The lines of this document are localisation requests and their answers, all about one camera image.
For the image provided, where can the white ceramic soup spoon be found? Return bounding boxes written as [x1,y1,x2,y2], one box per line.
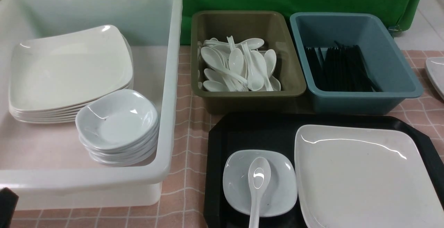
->
[248,157,271,228]

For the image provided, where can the small white bowl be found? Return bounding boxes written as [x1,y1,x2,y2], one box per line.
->
[222,150,298,218]

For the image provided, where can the black chopsticks pair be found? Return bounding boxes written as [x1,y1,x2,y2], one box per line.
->
[334,40,382,92]

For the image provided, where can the white square rice plate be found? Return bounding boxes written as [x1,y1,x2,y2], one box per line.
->
[294,124,444,228]

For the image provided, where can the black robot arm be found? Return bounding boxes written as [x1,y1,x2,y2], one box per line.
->
[0,187,19,228]

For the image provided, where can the white plate at right edge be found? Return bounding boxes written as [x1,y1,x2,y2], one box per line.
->
[425,57,444,100]

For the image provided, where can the pile of white soup spoons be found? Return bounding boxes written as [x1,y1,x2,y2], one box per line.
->
[198,36,282,92]

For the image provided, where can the olive green plastic bin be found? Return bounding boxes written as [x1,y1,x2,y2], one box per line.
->
[191,11,306,115]

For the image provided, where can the stack of small white bowls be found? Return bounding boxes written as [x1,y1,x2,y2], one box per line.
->
[76,89,160,167]

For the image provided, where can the pink checkered tablecloth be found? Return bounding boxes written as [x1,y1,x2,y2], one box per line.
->
[1,47,443,228]

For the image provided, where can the pile of black chopsticks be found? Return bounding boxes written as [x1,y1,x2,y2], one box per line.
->
[304,45,363,92]

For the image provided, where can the blue plastic bin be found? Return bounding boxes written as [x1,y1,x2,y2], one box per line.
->
[290,12,424,115]

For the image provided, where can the stack of white square plates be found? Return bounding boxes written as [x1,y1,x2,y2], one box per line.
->
[8,25,134,124]

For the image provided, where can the large white plastic tub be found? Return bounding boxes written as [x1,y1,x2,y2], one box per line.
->
[1,0,182,211]

